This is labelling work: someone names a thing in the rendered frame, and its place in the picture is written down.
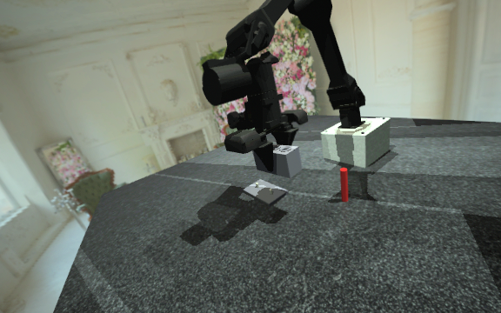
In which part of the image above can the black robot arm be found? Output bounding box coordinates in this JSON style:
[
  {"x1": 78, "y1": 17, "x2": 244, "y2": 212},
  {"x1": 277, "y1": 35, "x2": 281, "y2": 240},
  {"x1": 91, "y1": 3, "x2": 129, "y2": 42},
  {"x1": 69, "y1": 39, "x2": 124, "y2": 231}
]
[{"x1": 202, "y1": 0, "x2": 366, "y2": 130}]

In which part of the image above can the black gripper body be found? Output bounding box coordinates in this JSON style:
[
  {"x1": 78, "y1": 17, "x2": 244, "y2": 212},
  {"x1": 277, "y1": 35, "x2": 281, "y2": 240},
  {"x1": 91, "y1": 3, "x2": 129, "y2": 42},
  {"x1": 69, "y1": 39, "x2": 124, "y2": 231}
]
[{"x1": 224, "y1": 89, "x2": 308, "y2": 154}]

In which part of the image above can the red peg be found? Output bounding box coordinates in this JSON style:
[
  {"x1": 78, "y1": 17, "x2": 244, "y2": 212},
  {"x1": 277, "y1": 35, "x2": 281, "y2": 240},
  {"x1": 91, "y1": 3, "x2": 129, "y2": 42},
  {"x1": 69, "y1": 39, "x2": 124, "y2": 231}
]
[{"x1": 340, "y1": 169, "x2": 348, "y2": 202}]

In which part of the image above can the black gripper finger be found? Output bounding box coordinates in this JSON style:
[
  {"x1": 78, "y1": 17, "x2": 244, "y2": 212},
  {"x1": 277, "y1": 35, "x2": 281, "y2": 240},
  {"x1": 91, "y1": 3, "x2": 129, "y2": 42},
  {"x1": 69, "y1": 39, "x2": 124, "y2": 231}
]
[
  {"x1": 253, "y1": 142, "x2": 274, "y2": 172},
  {"x1": 271, "y1": 127, "x2": 299, "y2": 146}
]

